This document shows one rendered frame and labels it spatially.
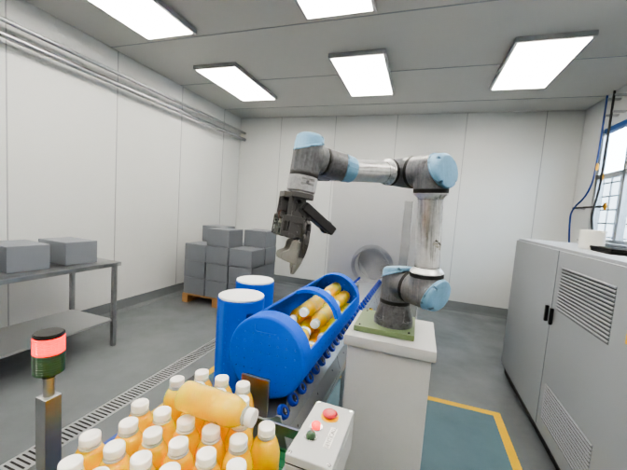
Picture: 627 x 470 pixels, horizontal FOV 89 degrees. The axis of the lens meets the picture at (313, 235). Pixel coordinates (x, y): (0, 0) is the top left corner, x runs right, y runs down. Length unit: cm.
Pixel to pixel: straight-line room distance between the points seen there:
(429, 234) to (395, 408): 63
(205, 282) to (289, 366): 410
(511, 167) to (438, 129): 134
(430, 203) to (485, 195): 501
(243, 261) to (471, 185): 401
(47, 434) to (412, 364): 104
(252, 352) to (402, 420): 59
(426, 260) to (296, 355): 54
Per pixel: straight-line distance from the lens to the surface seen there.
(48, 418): 108
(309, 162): 81
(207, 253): 504
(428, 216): 113
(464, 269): 614
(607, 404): 231
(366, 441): 141
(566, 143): 649
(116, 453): 86
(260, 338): 113
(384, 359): 124
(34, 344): 101
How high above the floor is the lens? 160
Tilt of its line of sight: 5 degrees down
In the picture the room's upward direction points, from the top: 4 degrees clockwise
